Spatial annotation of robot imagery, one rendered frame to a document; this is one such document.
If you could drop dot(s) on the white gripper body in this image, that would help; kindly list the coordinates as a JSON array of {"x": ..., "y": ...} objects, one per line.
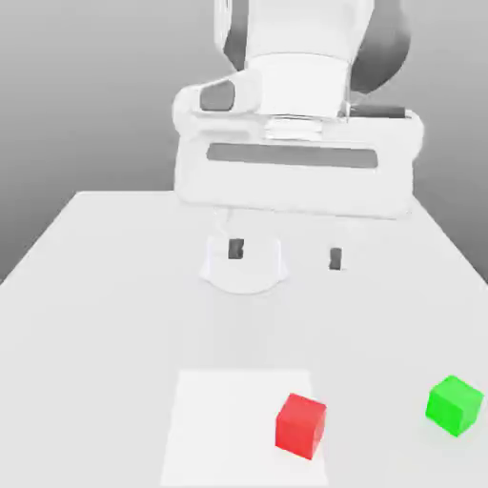
[{"x": 289, "y": 187}]

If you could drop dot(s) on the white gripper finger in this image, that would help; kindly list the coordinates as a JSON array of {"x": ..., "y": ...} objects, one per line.
[
  {"x": 335, "y": 259},
  {"x": 236, "y": 249}
]

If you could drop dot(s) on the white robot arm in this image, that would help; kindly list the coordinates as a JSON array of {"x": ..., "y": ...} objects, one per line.
[{"x": 301, "y": 76}]

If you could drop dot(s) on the small red cube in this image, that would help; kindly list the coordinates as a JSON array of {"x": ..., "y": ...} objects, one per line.
[{"x": 299, "y": 427}]

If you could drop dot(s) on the small green cube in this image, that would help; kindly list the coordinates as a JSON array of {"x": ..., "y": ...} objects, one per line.
[{"x": 453, "y": 406}]

